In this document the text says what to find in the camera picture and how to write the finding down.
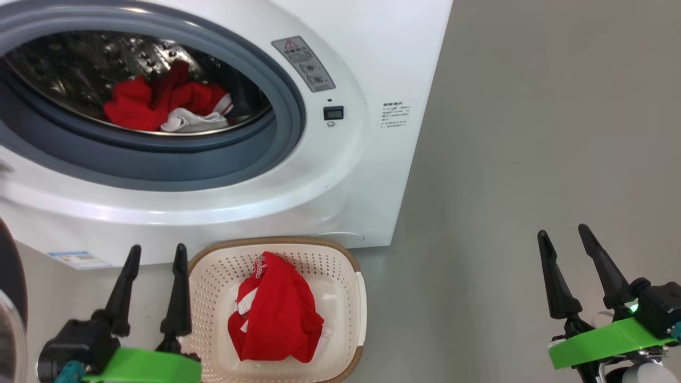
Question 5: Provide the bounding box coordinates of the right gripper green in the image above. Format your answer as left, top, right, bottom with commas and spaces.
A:
537, 224, 677, 371

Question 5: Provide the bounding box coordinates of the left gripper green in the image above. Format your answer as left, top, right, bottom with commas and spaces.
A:
85, 244, 203, 383

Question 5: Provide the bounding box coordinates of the red garment with white stripes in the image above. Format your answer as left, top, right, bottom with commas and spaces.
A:
228, 252, 333, 363

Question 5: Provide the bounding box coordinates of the dark round glass machine door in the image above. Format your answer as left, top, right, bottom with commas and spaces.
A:
0, 218, 28, 383

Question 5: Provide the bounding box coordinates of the red garment with white collar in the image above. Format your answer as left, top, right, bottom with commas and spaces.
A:
104, 60, 235, 134

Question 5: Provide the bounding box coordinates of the cream perforated laundry basket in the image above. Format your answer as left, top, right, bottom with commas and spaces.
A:
181, 237, 368, 383

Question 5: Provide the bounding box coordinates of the grey rubber door seal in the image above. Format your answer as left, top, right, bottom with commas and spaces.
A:
0, 5, 306, 192

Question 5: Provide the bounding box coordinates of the white washing machine body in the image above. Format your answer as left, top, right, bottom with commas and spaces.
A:
0, 0, 454, 269

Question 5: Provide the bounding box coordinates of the steel washing drum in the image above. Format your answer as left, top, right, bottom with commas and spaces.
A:
3, 31, 272, 136

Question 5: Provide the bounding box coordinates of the blue energy label sticker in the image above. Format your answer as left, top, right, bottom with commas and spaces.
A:
47, 251, 113, 270

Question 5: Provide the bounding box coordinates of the round white filter cover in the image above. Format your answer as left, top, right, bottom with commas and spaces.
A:
314, 231, 365, 246

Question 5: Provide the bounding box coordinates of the printed text notice label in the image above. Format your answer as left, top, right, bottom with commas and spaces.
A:
380, 102, 411, 128

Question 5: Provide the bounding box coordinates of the grey warning label sticker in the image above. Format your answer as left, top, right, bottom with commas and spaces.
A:
271, 36, 337, 93

